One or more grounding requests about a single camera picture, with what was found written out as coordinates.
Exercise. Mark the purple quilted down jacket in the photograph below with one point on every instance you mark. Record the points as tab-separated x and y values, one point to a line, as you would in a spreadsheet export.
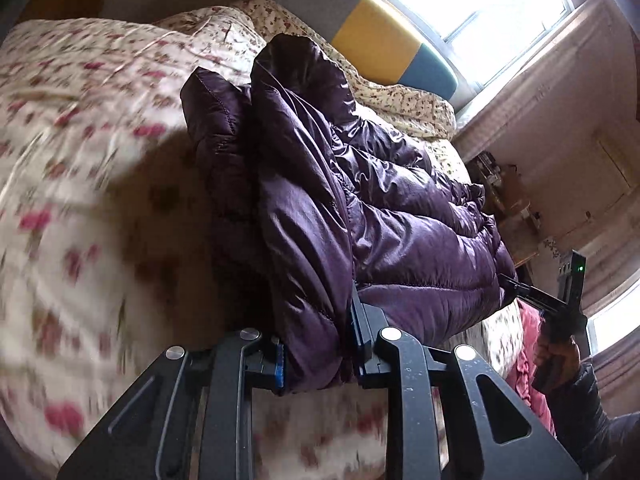
400	240

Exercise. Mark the person's right forearm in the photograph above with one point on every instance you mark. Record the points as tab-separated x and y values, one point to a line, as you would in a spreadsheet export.
600	420

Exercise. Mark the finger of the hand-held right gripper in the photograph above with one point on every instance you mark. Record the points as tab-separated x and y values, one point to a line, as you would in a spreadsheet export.
530	294

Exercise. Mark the large-flower floral quilt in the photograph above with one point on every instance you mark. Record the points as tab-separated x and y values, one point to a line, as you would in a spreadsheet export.
75	160

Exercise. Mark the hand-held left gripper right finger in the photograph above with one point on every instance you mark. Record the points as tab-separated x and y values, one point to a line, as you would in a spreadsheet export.
365	355

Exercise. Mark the cluttered wooden shelf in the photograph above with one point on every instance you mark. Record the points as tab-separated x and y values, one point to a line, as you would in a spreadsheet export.
515	195

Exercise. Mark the pink ruffled cloth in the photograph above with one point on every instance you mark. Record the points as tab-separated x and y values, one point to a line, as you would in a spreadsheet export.
520	375

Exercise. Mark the small window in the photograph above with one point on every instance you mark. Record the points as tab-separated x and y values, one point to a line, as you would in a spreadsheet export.
615	320

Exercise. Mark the large bright window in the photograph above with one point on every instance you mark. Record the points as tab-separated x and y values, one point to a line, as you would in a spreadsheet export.
475	5

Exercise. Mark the person's right hand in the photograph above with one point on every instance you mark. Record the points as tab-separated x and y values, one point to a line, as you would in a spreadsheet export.
565	357

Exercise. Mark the grey yellow teal headboard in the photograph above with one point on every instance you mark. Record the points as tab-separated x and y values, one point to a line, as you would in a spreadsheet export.
380	25

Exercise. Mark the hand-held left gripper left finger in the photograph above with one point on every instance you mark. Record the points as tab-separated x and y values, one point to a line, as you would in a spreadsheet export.
277	372

